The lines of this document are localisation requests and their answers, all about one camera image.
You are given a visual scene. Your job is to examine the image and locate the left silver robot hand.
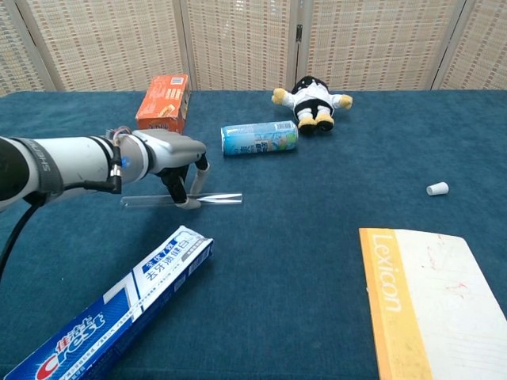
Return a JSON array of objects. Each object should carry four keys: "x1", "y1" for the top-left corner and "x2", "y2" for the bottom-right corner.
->
[{"x1": 130, "y1": 129, "x2": 211, "y2": 211}]

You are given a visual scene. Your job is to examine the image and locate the clear glass test tube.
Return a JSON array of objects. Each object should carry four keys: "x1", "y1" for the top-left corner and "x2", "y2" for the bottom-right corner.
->
[{"x1": 120, "y1": 192, "x2": 243, "y2": 210}]

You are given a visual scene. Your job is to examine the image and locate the orange cardboard box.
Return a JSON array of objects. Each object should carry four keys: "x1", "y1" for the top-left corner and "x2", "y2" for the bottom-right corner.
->
[{"x1": 135, "y1": 74, "x2": 190, "y2": 135}]

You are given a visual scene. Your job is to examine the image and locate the light blue drink can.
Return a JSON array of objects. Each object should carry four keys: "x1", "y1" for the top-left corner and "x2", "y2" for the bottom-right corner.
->
[{"x1": 220, "y1": 120, "x2": 299, "y2": 158}]

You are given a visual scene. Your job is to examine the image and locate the woven folding screen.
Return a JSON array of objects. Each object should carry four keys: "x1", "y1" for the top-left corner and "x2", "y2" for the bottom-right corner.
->
[{"x1": 0, "y1": 0, "x2": 507, "y2": 96}]

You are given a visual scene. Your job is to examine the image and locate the black and white plush doll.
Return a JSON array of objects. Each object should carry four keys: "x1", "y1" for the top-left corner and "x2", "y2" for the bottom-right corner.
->
[{"x1": 272, "y1": 75, "x2": 353, "y2": 135}]

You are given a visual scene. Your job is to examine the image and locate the dark blue table cloth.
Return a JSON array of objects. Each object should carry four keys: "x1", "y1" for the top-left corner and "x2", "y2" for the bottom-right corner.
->
[{"x1": 0, "y1": 89, "x2": 507, "y2": 380}]

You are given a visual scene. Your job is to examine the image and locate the blue white toothpaste box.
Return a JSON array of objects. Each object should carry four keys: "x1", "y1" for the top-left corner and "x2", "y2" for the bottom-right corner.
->
[{"x1": 2, "y1": 225, "x2": 215, "y2": 380}]

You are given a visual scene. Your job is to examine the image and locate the yellow and white book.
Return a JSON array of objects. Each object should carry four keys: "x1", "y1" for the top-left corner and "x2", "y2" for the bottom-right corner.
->
[{"x1": 358, "y1": 227, "x2": 507, "y2": 380}]

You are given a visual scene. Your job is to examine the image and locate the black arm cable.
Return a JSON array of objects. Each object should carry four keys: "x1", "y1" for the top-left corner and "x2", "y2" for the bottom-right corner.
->
[{"x1": 0, "y1": 146, "x2": 124, "y2": 284}]

